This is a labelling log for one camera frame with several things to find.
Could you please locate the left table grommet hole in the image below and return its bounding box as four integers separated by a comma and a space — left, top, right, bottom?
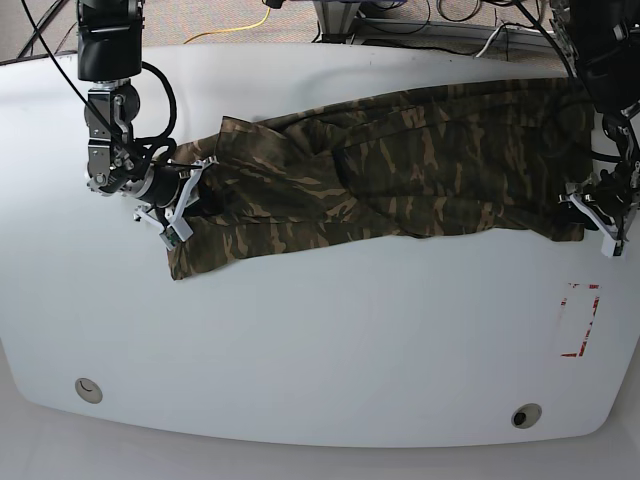
74, 378, 103, 405

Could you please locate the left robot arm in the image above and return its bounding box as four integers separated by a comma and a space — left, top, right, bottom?
549, 1, 639, 258

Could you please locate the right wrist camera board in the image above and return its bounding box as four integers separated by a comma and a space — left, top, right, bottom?
159, 228, 185, 251

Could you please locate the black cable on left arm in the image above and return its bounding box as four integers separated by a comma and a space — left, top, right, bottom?
514, 0, 626, 166

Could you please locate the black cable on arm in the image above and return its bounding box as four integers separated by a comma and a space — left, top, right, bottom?
132, 60, 179, 156
514, 0, 626, 166

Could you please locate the table grommet hole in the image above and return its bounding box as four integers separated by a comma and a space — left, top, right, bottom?
74, 378, 103, 405
511, 403, 542, 430

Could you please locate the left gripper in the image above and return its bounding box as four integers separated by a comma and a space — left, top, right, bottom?
558, 172, 639, 248

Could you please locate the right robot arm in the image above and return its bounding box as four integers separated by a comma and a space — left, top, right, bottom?
76, 1, 214, 250

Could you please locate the yellow cable on floor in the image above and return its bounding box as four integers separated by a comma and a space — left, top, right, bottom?
182, 7, 274, 45

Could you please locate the aluminium frame stand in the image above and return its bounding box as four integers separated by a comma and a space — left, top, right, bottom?
311, 1, 554, 57

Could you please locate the camouflage t-shirt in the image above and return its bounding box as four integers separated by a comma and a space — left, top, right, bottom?
167, 78, 595, 280

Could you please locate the right table grommet hole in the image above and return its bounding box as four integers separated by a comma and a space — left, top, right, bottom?
511, 403, 542, 430

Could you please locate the red tape rectangle marking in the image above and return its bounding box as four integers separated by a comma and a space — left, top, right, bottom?
554, 283, 601, 358

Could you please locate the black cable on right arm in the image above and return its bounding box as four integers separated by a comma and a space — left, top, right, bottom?
132, 60, 179, 156

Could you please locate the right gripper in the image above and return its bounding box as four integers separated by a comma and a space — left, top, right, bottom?
131, 156, 225, 240

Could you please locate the white cable on floor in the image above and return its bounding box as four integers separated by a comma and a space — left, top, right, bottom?
474, 24, 506, 59

